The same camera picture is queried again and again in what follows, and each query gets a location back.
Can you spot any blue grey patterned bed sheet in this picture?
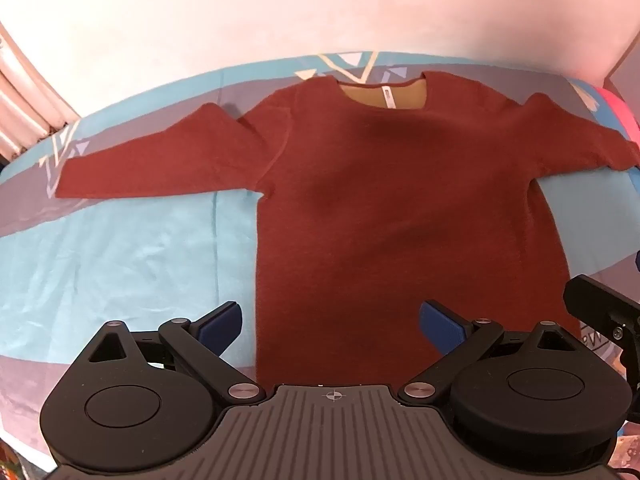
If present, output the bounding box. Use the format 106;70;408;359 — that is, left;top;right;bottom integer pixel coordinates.
0;51;640;480

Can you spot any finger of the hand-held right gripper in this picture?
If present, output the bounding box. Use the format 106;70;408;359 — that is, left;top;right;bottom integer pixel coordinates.
563;273;640;392

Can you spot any dark red knit sweater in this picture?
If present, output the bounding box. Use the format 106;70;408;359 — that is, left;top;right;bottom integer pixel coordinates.
55;71;640;387

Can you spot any pink cushion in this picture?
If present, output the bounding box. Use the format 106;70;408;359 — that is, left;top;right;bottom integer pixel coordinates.
594;87;640;142

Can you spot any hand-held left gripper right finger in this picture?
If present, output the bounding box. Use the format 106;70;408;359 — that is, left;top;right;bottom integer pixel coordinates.
399;300;584;405

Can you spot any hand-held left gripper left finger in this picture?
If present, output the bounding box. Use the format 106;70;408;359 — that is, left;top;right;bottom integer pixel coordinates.
87;301;264;404

